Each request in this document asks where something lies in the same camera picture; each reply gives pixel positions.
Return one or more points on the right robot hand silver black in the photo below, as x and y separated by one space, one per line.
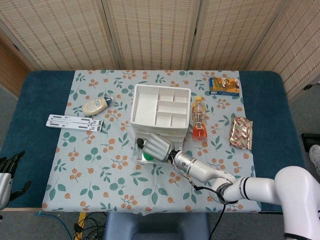
158 147

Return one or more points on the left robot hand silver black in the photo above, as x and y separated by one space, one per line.
5 185

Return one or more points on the green ball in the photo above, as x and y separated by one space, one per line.
148 158

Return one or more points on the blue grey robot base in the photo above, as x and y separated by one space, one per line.
157 226

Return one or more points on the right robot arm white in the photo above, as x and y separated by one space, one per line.
250 185

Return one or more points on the white drawer organizer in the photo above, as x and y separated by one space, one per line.
145 107

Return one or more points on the yellow blue snack box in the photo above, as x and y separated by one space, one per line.
225 86

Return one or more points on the small black cap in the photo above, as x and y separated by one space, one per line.
140 141

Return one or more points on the orange drink bottle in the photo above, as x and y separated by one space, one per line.
199 120

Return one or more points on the floral tablecloth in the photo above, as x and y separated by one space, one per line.
125 185

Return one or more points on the beige squeeze sauce bottle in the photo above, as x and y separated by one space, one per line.
93 107

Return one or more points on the gold red foil packet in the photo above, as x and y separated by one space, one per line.
241 133

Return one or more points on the yellow floor tape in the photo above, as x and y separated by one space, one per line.
80 222

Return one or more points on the white toothbrush package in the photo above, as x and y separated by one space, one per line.
75 119

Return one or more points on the white folding stand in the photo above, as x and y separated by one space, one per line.
70 125

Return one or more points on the blue table cover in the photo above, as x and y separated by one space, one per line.
42 100

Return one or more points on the wooden door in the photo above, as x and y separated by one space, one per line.
10 70

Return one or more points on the woven folding screen panel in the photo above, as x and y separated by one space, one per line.
55 32
300 50
232 32
152 32

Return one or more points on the black floor object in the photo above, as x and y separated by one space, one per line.
310 141

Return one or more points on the white shoe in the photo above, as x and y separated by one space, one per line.
315 160

